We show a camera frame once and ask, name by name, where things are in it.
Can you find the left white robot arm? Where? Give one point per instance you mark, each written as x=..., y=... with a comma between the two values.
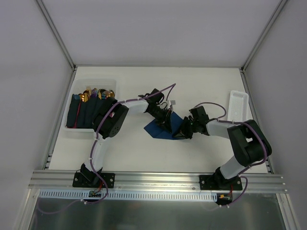
x=107, y=123

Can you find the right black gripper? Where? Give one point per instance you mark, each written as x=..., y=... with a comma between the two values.
x=188, y=126

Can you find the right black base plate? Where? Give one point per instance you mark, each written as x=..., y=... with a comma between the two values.
x=215, y=182

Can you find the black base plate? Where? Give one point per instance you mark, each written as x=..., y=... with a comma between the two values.
x=215, y=182
x=91, y=180

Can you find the white perforated utensil tray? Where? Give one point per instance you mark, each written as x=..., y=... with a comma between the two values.
x=238, y=106

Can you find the aluminium mounting rail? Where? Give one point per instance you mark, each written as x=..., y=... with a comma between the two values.
x=159, y=181

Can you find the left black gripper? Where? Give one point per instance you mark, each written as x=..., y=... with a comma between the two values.
x=166, y=117

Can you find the white plastic bin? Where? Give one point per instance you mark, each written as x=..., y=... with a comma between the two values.
x=79, y=86

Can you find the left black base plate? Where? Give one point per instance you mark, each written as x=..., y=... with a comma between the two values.
x=91, y=180

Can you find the rolled dark napkin bundles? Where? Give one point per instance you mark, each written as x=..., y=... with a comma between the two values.
x=81, y=114

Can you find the gold utensils in bin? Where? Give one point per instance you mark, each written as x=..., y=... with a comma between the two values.
x=95, y=93

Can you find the white slotted cable duct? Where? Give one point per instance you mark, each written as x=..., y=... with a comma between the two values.
x=129, y=195

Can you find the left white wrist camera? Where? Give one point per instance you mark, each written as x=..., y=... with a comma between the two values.
x=171, y=103

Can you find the blue paper napkin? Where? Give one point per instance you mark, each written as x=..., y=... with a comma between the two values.
x=156, y=132

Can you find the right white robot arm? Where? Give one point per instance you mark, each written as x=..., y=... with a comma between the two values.
x=249, y=145

